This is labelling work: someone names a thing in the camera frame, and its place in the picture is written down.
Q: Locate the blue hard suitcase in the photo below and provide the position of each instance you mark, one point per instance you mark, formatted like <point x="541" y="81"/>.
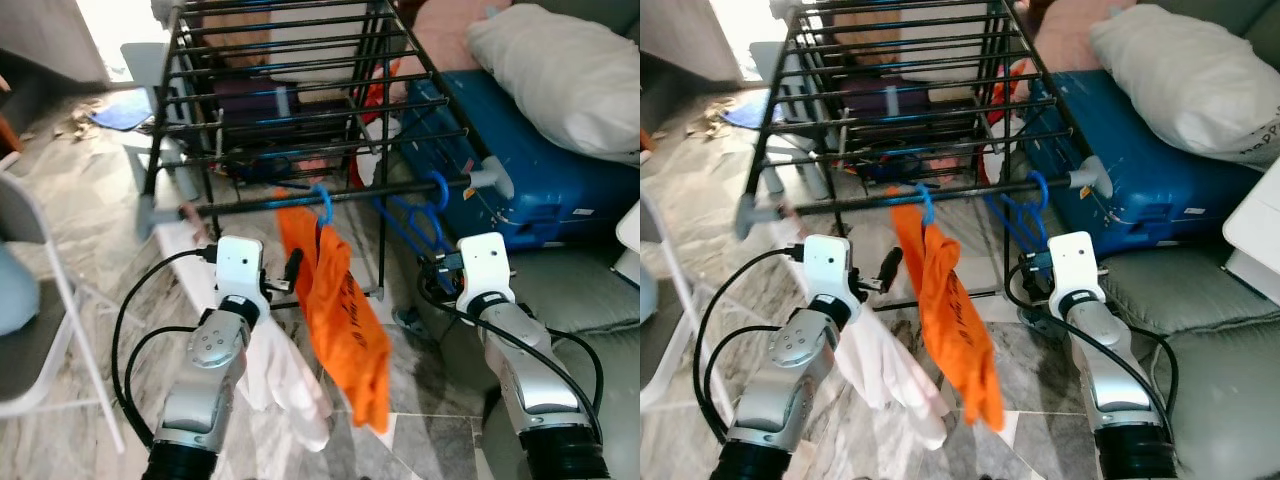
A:
<point x="540" y="190"/>
<point x="1160" y="190"/>

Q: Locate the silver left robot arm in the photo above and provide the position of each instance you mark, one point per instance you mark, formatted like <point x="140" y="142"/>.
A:
<point x="205" y="345"/>
<point x="795" y="345"/>

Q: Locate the blue floor mat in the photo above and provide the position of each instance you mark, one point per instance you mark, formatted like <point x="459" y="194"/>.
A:
<point x="120" y="112"/>
<point x="745" y="112"/>

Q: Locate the pink plastic hanger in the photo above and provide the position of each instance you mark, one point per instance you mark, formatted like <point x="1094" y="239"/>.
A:
<point x="190" y="212"/>
<point x="795" y="212"/>

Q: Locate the pink blanket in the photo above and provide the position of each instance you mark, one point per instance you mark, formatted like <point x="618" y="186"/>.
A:
<point x="1065" y="40"/>
<point x="450" y="40"/>

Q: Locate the brown hanging garment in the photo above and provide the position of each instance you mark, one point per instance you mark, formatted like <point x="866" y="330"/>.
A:
<point x="235" y="35"/>
<point x="865" y="35"/>

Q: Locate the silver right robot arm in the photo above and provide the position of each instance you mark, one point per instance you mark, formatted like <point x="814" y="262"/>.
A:
<point x="520" y="370"/>
<point x="1110" y="370"/>

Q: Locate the blue slipper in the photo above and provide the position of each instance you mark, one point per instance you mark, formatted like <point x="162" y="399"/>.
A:
<point x="1030" y="318"/>
<point x="415" y="325"/>

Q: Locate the light blue plastic child chair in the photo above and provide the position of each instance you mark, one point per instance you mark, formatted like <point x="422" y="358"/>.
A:
<point x="765" y="60"/>
<point x="138" y="62"/>

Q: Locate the black metal drying rack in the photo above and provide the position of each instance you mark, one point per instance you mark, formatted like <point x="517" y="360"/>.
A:
<point x="850" y="203"/>
<point x="240" y="206"/>

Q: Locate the white cabinet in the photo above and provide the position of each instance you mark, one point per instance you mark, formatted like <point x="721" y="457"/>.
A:
<point x="630" y="240"/>
<point x="1255" y="230"/>

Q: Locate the white shirt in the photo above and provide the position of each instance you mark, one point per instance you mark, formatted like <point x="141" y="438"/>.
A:
<point x="895" y="380"/>
<point x="290" y="385"/>

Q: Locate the white hanging garment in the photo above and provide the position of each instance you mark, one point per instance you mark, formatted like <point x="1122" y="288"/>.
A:
<point x="320" y="45"/>
<point x="945" y="45"/>

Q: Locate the orange shirt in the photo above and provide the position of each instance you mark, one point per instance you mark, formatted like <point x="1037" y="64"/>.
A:
<point x="955" y="320"/>
<point x="345" y="320"/>

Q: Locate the white pillow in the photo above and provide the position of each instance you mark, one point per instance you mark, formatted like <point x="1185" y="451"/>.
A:
<point x="1180" y="80"/>
<point x="560" y="70"/>

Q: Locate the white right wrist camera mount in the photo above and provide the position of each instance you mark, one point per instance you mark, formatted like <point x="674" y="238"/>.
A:
<point x="1075" y="262"/>
<point x="485" y="265"/>

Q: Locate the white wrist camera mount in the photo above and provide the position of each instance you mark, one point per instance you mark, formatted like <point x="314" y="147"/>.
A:
<point x="830" y="265"/>
<point x="485" y="265"/>
<point x="1075" y="262"/>
<point x="240" y="265"/>

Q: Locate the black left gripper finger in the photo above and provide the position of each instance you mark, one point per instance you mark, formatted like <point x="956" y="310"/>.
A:
<point x="891" y="268"/>
<point x="295" y="268"/>

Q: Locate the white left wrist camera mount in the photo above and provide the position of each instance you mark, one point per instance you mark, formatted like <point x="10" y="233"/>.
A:
<point x="830" y="265"/>
<point x="240" y="265"/>

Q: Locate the dark purple garment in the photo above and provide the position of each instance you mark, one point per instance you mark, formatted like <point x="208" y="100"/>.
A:
<point x="885" y="105"/>
<point x="255" y="105"/>

